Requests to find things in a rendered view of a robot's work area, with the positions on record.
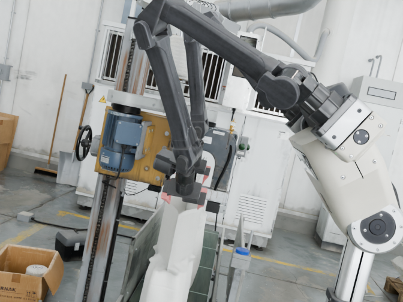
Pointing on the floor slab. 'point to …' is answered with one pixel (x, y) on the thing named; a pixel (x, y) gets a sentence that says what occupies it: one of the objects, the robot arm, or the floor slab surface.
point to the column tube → (107, 226)
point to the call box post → (234, 285)
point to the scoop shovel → (66, 177)
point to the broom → (51, 147)
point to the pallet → (394, 287)
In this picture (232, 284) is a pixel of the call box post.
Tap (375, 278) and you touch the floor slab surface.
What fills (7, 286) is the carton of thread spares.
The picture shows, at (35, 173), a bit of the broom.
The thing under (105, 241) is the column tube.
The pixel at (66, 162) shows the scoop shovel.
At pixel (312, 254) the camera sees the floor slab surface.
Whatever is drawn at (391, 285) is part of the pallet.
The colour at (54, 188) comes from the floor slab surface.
